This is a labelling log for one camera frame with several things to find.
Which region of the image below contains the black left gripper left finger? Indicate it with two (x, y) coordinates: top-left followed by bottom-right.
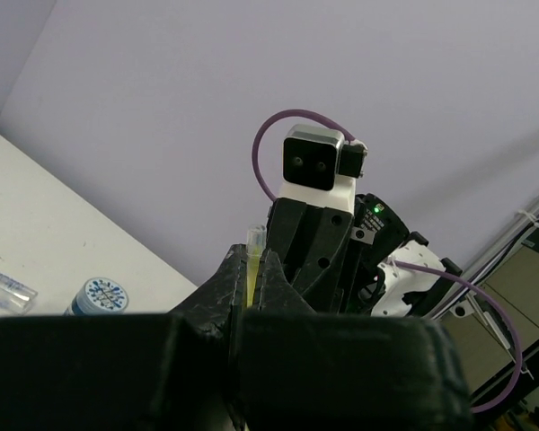
(170, 244), (247, 337)

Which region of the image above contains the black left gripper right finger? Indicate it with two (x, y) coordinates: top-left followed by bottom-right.
(251, 250), (315, 313)

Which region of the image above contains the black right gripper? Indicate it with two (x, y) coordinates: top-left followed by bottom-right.
(267, 197), (387, 313)

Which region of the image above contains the yellow clear pen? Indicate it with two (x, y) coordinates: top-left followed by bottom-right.
(244, 224), (267, 307)

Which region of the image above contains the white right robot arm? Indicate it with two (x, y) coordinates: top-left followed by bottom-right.
(267, 194), (463, 317)

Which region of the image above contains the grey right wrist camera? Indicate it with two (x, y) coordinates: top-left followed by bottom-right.
(278, 124), (368, 214)

